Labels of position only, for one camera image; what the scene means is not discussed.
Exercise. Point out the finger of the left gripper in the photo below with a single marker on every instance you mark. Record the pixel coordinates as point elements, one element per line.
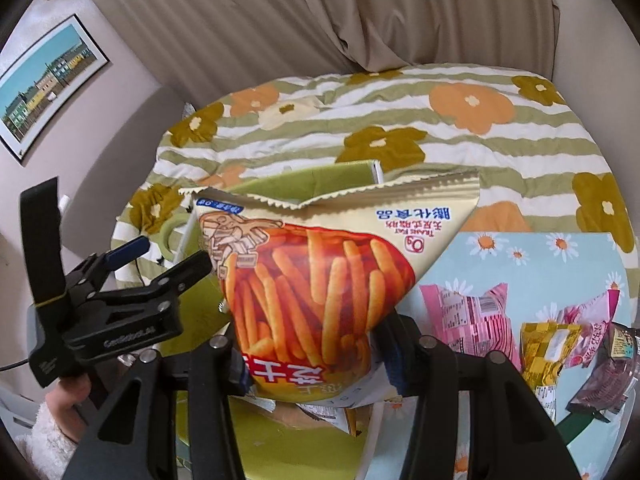
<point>184,274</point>
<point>126,253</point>

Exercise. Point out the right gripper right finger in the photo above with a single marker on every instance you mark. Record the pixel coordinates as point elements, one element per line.
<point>512,437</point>

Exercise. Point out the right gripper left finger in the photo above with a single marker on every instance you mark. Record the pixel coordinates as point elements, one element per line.
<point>134,434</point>

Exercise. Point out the pink striped snack pack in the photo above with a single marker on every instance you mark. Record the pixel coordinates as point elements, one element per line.
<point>473,325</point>

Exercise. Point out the person left hand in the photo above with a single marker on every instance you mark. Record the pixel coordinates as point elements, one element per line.
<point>62,401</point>

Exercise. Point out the grey headboard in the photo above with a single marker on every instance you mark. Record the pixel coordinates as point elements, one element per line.
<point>88,223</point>

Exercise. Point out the green cardboard box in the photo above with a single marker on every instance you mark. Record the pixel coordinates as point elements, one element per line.
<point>306,279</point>

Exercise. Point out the gold snack pack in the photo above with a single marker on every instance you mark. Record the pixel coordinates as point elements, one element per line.
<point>544,350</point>

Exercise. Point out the dark brown snack pack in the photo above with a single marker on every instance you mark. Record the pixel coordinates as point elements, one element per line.
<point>607,389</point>

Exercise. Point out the small pink snack pack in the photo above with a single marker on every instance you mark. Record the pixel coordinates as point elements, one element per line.
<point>593,317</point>

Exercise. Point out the blue daisy tablecloth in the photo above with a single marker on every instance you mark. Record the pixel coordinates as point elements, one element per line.
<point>545,273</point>

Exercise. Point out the framed houses picture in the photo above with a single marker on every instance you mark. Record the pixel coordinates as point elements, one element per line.
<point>43,78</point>

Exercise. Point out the beige curtain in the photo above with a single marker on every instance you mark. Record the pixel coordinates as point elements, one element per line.
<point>205,49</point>

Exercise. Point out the floral striped quilt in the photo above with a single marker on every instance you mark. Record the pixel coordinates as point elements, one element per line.
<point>540,168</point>

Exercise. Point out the white wall switch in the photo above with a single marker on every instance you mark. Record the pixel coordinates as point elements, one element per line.
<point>63,204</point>

